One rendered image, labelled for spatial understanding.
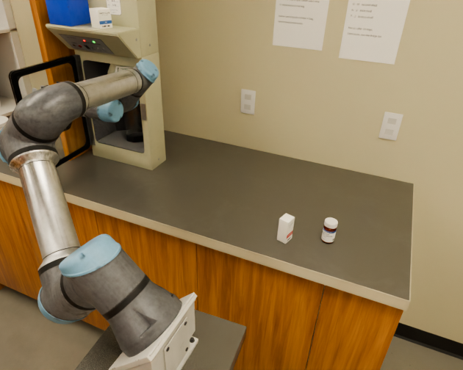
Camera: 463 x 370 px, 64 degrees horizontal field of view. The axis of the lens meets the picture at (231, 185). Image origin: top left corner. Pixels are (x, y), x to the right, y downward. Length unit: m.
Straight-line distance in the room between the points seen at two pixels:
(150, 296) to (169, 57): 1.35
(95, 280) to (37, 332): 1.59
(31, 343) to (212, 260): 1.26
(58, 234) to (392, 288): 0.90
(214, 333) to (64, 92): 0.69
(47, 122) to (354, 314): 1.03
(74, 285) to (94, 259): 0.07
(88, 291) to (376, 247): 0.89
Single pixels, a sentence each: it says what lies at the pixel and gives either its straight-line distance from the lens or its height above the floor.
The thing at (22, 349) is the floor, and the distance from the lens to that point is 2.32.
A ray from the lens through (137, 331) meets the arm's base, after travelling 0.79.
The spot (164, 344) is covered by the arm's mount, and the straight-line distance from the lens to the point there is 0.80.
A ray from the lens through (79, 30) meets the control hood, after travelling 1.47.
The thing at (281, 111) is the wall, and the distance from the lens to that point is 1.74.
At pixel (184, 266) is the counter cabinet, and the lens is 1.43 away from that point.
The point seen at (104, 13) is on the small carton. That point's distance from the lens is 1.45.
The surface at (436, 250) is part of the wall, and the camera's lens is 1.97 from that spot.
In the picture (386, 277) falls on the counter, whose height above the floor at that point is 0.94.
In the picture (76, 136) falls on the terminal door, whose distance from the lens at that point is 1.70.
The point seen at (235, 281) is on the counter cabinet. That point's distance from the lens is 1.35.
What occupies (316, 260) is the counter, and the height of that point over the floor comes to 0.94.
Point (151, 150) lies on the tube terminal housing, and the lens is 1.60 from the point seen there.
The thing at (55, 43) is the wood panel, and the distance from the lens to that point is 1.68.
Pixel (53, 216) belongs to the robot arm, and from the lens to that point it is 0.96.
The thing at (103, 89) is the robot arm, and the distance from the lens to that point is 1.10.
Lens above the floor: 1.73
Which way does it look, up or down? 31 degrees down
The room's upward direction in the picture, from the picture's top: 2 degrees clockwise
